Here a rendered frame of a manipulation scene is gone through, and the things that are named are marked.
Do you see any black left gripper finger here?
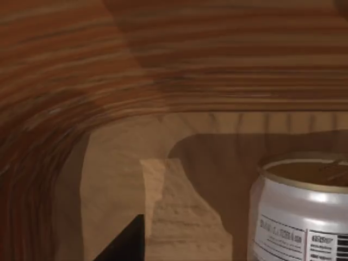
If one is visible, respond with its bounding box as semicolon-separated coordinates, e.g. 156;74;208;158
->
93;214;145;261

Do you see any silver can with white label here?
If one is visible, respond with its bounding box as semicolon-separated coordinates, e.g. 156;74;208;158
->
246;152;348;261

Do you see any wooden cupboard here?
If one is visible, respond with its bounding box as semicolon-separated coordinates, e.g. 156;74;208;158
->
0;0;348;261

